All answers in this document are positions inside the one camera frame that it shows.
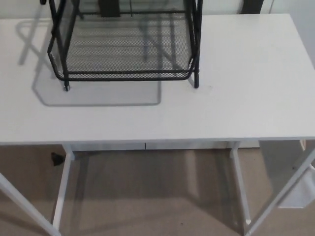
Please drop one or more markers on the black mesh file tray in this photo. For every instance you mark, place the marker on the black mesh file tray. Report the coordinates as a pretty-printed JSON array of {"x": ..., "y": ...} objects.
[{"x": 123, "y": 49}]

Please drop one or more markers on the black metal file rack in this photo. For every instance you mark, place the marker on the black metal file rack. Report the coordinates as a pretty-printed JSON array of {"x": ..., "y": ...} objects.
[{"x": 196, "y": 81}]

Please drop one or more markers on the white desk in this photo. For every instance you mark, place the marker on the white desk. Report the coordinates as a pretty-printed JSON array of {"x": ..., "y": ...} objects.
[{"x": 221, "y": 110}]

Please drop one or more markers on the small black floor object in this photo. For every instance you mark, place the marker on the small black floor object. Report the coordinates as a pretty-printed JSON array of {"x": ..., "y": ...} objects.
[{"x": 57, "y": 159}]

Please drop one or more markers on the white metal stand leg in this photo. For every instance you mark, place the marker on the white metal stand leg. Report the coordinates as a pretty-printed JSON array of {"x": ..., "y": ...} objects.
[
  {"x": 24, "y": 204},
  {"x": 261, "y": 219}
]

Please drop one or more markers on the white panel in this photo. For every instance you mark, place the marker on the white panel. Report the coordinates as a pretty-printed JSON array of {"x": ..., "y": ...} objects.
[{"x": 300, "y": 196}]

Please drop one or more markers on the black wall outlet left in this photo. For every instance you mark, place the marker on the black wall outlet left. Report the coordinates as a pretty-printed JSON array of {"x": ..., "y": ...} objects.
[{"x": 109, "y": 8}]

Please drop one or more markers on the black wall outlet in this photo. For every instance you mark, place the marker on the black wall outlet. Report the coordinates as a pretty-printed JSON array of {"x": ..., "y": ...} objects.
[
  {"x": 249, "y": 6},
  {"x": 109, "y": 8}
]

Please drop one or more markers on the black wall outlet right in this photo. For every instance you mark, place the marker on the black wall outlet right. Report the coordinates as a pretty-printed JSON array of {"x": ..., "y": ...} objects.
[{"x": 249, "y": 6}]

